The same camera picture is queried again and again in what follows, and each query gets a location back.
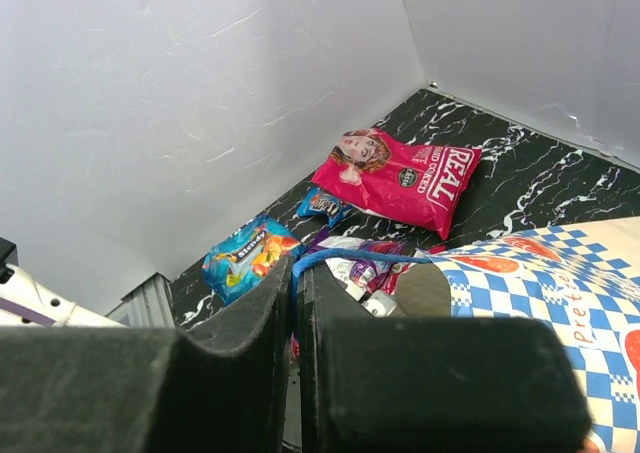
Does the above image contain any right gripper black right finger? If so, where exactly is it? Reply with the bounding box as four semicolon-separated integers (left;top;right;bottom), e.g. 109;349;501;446
297;265;592;452

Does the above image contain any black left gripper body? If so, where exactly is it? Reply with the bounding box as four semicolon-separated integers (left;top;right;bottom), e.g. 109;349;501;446
395;264;451;317

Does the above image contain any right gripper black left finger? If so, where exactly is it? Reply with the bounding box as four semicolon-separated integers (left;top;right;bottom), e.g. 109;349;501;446
1;260;291;452

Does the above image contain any red snack packet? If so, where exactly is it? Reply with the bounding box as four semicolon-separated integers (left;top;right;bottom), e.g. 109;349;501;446
380;245;446;296

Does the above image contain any purple snack packet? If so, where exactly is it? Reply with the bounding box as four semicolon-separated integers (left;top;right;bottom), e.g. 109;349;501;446
307;227;406;301

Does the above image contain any pink snack bag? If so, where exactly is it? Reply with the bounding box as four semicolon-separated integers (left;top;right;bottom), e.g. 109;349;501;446
312;128;482;240

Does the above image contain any blue candy bar wrapper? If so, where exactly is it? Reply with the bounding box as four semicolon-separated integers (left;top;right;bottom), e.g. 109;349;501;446
296;187;353;228

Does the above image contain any checkered paper bag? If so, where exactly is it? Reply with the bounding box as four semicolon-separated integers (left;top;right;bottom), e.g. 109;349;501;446
427;217;639;452

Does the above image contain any blue chips bag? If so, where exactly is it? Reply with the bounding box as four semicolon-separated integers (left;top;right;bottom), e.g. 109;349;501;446
202;214;306;306

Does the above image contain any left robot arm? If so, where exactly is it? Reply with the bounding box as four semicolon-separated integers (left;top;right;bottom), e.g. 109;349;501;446
1;248;451;328

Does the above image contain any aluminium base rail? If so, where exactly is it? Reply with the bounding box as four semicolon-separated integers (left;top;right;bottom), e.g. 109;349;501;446
107;273;175;328

